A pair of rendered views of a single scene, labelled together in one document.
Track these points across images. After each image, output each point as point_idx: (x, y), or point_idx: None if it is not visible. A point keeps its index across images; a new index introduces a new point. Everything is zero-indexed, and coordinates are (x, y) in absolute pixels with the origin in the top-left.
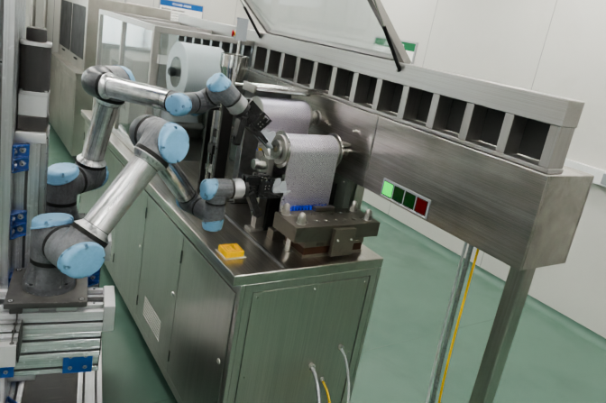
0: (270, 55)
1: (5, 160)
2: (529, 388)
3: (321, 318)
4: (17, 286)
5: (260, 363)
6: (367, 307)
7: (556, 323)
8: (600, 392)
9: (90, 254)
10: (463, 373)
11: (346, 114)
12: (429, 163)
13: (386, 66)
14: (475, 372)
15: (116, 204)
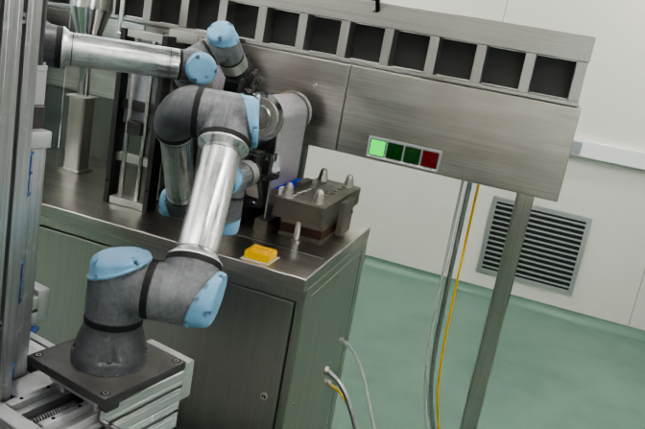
0: None
1: (21, 182)
2: (415, 336)
3: (336, 310)
4: (78, 373)
5: (302, 382)
6: (356, 287)
7: (384, 271)
8: (460, 321)
9: (222, 289)
10: (359, 344)
11: (295, 64)
12: (435, 112)
13: (355, 5)
14: (368, 339)
15: (223, 214)
